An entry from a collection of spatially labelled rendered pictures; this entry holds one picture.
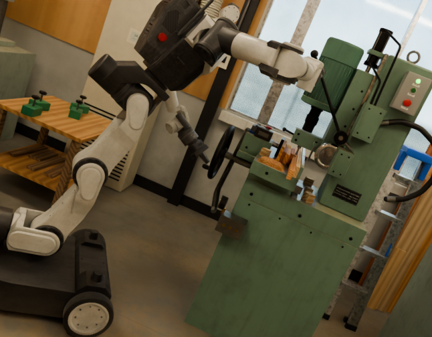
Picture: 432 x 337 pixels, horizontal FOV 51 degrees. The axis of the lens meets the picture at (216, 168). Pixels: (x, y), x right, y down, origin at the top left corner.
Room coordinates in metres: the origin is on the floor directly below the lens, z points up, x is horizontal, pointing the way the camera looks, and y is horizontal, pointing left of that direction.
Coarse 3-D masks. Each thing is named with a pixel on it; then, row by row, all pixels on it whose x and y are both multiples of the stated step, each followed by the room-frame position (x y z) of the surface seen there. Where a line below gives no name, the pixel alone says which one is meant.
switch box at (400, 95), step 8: (408, 72) 1.95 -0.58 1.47; (408, 80) 1.94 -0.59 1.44; (424, 80) 1.94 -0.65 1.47; (400, 88) 1.95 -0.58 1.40; (408, 88) 1.94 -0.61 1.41; (416, 88) 1.94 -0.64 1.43; (424, 88) 1.94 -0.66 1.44; (400, 96) 1.94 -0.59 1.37; (408, 96) 1.94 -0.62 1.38; (416, 96) 1.94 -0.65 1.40; (392, 104) 1.95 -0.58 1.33; (400, 104) 1.94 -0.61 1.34; (416, 104) 1.94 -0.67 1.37; (408, 112) 1.94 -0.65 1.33
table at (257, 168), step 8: (240, 152) 2.10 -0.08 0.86; (272, 152) 2.23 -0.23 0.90; (248, 160) 2.10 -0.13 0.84; (256, 160) 1.89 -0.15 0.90; (256, 168) 1.88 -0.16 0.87; (264, 168) 1.88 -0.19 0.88; (272, 168) 1.88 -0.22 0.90; (264, 176) 1.88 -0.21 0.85; (272, 176) 1.87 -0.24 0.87; (280, 176) 1.87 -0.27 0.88; (280, 184) 1.87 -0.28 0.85; (288, 184) 1.87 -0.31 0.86; (296, 184) 1.86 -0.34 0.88
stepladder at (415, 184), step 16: (400, 160) 2.67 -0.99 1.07; (400, 176) 2.66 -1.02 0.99; (416, 176) 2.69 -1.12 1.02; (384, 192) 2.67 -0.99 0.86; (400, 208) 2.66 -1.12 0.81; (368, 224) 2.64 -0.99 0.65; (400, 224) 2.64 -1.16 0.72; (384, 240) 2.68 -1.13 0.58; (384, 256) 2.61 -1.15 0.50; (368, 272) 2.66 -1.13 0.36; (352, 288) 2.55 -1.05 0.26; (368, 288) 2.58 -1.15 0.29; (352, 320) 2.55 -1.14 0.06
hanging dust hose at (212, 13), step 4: (204, 0) 3.31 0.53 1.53; (208, 0) 3.29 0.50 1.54; (216, 0) 3.30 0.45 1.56; (220, 0) 3.31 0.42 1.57; (200, 4) 3.34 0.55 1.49; (204, 4) 3.29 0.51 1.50; (212, 4) 3.29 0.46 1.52; (216, 4) 3.30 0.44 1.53; (220, 4) 3.33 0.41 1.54; (208, 8) 3.28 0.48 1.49; (212, 8) 3.29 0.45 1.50; (216, 8) 3.31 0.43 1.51; (220, 8) 3.34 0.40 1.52; (208, 12) 3.28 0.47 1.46; (212, 12) 3.30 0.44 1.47; (216, 12) 3.31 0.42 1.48; (212, 16) 3.30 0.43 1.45; (216, 16) 3.34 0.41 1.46
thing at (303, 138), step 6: (294, 132) 2.12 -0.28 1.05; (300, 132) 2.11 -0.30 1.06; (306, 132) 2.12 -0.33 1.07; (294, 138) 2.12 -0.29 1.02; (300, 138) 2.11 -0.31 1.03; (306, 138) 2.11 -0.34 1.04; (312, 138) 2.11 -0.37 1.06; (318, 138) 2.10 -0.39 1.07; (300, 144) 2.11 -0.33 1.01; (306, 144) 2.11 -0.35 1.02; (312, 144) 2.11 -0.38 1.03; (318, 144) 2.10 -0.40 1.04
